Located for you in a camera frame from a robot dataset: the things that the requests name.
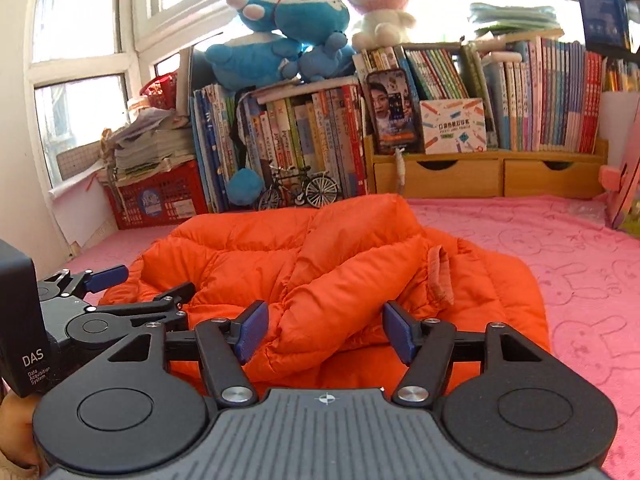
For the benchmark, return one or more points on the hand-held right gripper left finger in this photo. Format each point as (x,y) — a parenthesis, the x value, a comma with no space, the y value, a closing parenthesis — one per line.
(252,330)

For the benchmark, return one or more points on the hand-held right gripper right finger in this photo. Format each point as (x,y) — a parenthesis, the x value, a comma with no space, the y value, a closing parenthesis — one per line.
(400,330)

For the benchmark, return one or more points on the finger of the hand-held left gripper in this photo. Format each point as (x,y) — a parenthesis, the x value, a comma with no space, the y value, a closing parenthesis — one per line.
(170,294)
(107,275)

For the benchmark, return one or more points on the orange puffer jacket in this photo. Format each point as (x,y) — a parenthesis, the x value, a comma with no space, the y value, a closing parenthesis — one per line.
(325,270)

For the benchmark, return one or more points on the person's left hand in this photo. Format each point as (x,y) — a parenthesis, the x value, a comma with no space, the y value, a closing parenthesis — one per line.
(17,425)

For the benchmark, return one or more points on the red plastic crate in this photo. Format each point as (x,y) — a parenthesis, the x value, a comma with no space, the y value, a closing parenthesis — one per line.
(160,195)

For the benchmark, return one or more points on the white grid board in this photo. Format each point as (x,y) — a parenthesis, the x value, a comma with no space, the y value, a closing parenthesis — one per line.
(80,160)

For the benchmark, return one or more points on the round blue plush ball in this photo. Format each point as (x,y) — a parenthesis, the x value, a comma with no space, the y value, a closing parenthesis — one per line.
(245,187)

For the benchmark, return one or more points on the stack of papers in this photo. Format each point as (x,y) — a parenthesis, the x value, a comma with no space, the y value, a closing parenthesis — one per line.
(150,150)

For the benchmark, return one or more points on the row of tall blue books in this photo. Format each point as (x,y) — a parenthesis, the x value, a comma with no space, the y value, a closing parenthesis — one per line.
(210,145)

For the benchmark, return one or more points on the miniature bicycle model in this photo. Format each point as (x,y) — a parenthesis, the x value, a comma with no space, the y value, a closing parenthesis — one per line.
(320,190)

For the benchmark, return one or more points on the wooden drawer organizer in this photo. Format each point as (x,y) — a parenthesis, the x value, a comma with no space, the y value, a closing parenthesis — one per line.
(450,177)

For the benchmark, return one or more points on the red plastic basket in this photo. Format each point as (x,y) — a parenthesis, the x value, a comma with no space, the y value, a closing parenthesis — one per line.
(160,90)

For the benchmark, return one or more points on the white pencil print box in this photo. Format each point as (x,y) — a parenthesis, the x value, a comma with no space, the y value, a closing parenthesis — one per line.
(452,127)

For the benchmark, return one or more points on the white rolled poster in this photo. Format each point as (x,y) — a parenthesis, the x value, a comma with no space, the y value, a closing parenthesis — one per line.
(184,80)

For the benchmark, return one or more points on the black smartphone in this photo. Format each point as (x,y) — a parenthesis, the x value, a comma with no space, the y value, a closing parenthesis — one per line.
(395,115)

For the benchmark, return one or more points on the clear plastic bag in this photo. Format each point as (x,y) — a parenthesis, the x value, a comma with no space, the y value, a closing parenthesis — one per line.
(590,210)

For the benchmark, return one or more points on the pale blue file box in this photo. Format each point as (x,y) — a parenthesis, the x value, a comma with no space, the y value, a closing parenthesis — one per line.
(495,105)

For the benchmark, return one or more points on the white framed window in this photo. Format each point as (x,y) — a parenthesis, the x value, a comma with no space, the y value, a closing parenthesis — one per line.
(75,5)

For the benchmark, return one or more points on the pink toy house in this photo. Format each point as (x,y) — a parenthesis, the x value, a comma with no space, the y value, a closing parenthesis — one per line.
(625,175)

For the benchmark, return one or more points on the row of pastel spined books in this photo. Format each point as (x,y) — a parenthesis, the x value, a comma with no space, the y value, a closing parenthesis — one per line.
(550,100)

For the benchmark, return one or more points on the small blue plush toy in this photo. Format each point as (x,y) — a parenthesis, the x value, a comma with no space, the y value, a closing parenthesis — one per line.
(320,60)

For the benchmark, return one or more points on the white card sheet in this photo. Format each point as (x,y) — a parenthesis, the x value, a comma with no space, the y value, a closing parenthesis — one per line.
(620,115)

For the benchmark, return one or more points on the blue plush toy white paws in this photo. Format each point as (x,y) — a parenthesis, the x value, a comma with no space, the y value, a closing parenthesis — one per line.
(300,10)

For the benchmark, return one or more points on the pink white bunny plush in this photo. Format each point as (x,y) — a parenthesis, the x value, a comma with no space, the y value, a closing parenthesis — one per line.
(380,5)

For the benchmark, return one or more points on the stack of green folders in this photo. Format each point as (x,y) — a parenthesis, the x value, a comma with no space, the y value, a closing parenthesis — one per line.
(515,17)

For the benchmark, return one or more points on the row of shiny small books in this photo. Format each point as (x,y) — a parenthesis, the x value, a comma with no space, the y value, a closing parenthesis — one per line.
(620,75)

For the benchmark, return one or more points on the blue cardboard box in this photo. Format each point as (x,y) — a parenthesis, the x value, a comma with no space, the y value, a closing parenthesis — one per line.
(600,5)

